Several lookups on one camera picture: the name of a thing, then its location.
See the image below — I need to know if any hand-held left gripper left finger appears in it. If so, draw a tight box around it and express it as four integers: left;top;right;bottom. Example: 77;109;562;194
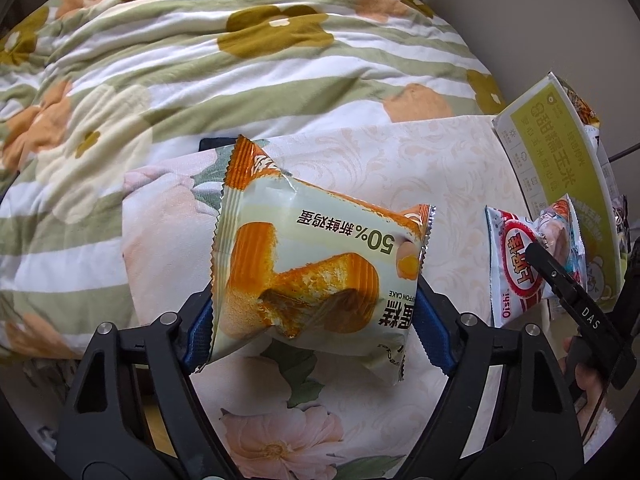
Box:
54;285;236;480

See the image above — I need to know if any yellow-green cardboard box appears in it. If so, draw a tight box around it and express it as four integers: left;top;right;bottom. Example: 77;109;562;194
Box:
491;72;627;312

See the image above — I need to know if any brown patterned snack packet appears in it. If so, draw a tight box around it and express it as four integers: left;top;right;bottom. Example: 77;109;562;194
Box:
564;85;602;130

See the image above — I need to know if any floral striped blanket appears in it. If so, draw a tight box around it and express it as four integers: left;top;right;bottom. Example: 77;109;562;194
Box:
0;0;506;361

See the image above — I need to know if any person's right hand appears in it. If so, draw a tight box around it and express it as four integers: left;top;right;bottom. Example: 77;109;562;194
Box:
560;337;609;414

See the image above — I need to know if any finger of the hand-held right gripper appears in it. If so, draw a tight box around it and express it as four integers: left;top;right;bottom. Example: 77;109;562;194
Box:
524;241;630;392

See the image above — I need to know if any red and white snack packet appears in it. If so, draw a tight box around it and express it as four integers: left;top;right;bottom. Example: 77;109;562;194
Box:
484;194;587;330

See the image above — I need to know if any dark flat object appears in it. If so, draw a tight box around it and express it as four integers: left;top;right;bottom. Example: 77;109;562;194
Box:
198;136;237;154

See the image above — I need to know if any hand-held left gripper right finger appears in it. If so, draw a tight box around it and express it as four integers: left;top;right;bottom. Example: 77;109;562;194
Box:
400;272;586;480

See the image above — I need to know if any cream cake snack packet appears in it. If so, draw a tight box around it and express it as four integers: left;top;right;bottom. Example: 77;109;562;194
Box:
206;134;437;387

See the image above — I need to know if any black cable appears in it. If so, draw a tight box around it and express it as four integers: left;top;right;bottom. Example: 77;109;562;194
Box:
606;141;640;162

